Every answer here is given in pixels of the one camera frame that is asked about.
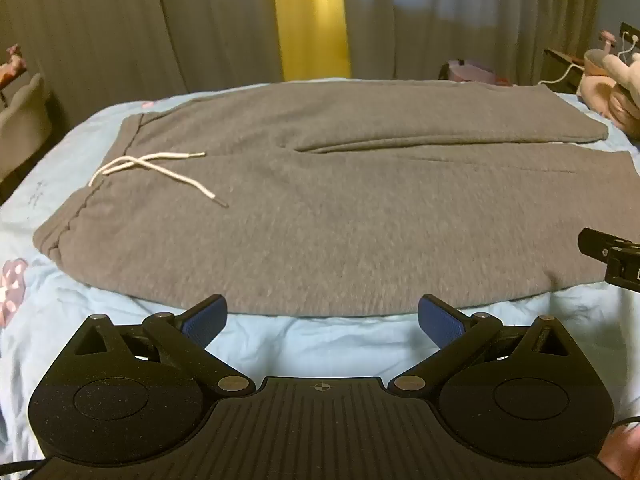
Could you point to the grey curtain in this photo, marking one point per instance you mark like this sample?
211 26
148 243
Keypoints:
450 10
125 25

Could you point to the pink figurine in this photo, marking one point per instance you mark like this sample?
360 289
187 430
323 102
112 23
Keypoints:
12 62

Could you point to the pink plush toy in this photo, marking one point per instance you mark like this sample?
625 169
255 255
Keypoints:
612 90

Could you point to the person's leg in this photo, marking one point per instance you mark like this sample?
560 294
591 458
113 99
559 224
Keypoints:
622 455

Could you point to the light blue printed blanket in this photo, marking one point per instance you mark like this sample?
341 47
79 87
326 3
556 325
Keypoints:
50 190

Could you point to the dark nightstand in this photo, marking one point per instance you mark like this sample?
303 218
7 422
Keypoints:
562 67

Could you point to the wall socket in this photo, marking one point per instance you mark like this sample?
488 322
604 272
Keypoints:
630 37

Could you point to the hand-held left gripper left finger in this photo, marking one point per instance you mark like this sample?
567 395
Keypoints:
202 321

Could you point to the beige plush pillow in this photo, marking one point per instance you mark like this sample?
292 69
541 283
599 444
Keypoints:
25 115

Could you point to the yellow curtain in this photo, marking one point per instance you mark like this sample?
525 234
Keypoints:
312 20

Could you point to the pink bag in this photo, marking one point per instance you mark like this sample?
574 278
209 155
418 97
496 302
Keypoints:
467 71

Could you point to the grey sweat pants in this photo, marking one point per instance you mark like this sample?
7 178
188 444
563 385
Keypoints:
325 200

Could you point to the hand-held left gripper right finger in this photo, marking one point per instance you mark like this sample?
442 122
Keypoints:
442 321

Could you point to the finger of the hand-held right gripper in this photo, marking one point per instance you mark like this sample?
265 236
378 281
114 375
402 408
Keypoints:
597 242

